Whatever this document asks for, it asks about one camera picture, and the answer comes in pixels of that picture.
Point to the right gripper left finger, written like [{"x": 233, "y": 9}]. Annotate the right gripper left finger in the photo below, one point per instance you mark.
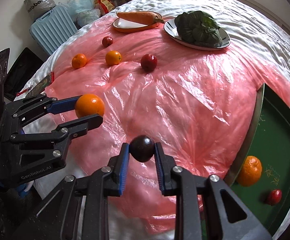
[{"x": 57, "y": 217}]

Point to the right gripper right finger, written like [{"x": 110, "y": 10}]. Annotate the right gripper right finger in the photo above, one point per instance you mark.
[{"x": 205, "y": 201}]

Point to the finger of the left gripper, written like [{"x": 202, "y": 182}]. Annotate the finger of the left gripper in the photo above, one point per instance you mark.
[
  {"x": 74, "y": 128},
  {"x": 32, "y": 108}
]

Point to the smooth orange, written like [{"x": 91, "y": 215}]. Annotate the smooth orange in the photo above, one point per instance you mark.
[
  {"x": 113, "y": 58},
  {"x": 89, "y": 104}
]

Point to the dark purple plum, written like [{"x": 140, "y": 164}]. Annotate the dark purple plum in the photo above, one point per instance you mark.
[{"x": 142, "y": 148}]

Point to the large bumpy mandarin orange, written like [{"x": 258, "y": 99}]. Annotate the large bumpy mandarin orange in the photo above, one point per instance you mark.
[{"x": 250, "y": 172}]

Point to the red plum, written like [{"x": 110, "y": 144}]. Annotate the red plum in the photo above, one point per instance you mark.
[
  {"x": 148, "y": 62},
  {"x": 107, "y": 41},
  {"x": 274, "y": 197}
]

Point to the pink plastic sheet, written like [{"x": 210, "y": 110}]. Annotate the pink plastic sheet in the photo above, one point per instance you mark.
[{"x": 197, "y": 104}]

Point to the light blue suitcase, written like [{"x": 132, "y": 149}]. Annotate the light blue suitcase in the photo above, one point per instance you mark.
[{"x": 53, "y": 29}]

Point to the green rectangular tray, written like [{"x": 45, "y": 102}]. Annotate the green rectangular tray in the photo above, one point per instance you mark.
[{"x": 268, "y": 139}]

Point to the grey plastic bag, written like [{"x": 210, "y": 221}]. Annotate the grey plastic bag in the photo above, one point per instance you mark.
[{"x": 37, "y": 8}]

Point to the blue translucent plastic bag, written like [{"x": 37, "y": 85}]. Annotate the blue translucent plastic bag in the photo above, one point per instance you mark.
[{"x": 82, "y": 12}]

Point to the orange oval plate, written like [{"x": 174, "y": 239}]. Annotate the orange oval plate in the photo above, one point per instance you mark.
[{"x": 124, "y": 26}]

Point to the red yellow snack bag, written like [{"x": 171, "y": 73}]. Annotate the red yellow snack bag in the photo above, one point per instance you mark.
[{"x": 105, "y": 6}]

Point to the carrot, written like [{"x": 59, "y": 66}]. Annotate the carrot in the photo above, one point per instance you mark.
[{"x": 141, "y": 17}]

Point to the white round plate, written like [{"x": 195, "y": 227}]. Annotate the white round plate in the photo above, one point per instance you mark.
[{"x": 199, "y": 39}]

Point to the green leafy vegetable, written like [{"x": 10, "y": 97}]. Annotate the green leafy vegetable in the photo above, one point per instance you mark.
[{"x": 199, "y": 28}]

